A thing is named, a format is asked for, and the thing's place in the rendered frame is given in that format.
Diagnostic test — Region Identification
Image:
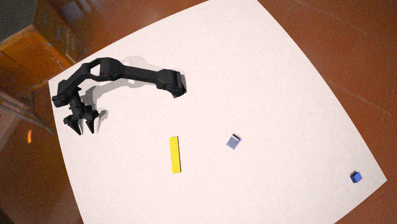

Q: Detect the small blue block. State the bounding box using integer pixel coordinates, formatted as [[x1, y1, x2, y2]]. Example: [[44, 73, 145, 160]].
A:
[[350, 172, 362, 183]]

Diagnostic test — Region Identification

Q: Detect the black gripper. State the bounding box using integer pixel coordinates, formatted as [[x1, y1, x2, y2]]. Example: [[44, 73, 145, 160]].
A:
[[63, 101, 99, 135]]

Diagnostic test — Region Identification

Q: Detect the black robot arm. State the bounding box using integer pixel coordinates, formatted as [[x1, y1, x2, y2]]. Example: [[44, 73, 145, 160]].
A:
[[52, 57, 187, 107]]

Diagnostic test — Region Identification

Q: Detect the yellow bar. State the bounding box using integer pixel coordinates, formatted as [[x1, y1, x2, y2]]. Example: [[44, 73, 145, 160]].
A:
[[170, 137, 181, 173]]

